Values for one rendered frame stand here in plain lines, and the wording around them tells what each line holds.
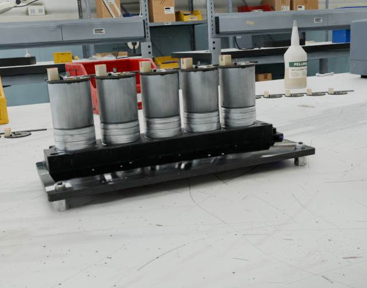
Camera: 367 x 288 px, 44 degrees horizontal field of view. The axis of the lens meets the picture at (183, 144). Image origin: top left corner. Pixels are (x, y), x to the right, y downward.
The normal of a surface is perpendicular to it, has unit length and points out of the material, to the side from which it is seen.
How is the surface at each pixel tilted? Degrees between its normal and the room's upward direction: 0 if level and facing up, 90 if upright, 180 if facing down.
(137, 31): 90
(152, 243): 0
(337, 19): 90
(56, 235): 0
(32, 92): 90
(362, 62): 90
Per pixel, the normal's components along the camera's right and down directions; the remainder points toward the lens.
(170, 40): 0.36, 0.18
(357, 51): -0.98, 0.11
